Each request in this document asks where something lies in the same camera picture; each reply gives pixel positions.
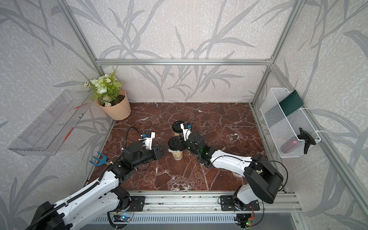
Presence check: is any black cup lid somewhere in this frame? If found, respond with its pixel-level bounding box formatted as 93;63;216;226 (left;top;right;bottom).
172;120;186;134
168;136;186;151

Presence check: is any milk tea paper cup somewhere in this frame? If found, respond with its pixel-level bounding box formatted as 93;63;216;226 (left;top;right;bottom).
172;120;186;137

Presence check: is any round leak-proof paper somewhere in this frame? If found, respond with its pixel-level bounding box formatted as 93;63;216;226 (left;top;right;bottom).
168;148;177;153

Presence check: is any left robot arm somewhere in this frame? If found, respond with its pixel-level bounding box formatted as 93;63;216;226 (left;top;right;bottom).
27;141;169;230

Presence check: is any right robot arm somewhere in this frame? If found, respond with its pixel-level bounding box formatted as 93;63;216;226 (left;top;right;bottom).
183;131;284;207

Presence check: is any blue plastic fork clip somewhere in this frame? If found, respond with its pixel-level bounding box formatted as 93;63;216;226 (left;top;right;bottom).
89;151;108;167

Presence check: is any potted white flower plant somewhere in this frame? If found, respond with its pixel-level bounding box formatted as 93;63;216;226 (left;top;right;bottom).
84;72;131;121

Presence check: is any dark green card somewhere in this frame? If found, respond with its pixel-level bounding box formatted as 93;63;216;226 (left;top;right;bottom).
279;90;304;117

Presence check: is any black spray trigger clamp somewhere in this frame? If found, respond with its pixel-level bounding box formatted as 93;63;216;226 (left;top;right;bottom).
297;127;317;154

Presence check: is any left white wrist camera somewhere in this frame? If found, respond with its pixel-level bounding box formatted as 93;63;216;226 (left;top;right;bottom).
141;131;155;150

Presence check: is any aluminium front rail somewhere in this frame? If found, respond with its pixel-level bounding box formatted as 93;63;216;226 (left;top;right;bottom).
68;192;302;215

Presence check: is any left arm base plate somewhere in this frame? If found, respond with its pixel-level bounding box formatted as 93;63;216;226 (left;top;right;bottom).
126;196;146;212

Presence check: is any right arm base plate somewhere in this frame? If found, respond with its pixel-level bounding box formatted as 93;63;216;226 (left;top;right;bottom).
218;195;260;211

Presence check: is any white mesh wall basket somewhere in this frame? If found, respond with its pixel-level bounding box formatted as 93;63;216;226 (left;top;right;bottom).
260;88;321;158

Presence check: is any clear acrylic wall shelf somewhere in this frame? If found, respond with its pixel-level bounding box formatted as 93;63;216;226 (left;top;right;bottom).
8;90;91;156

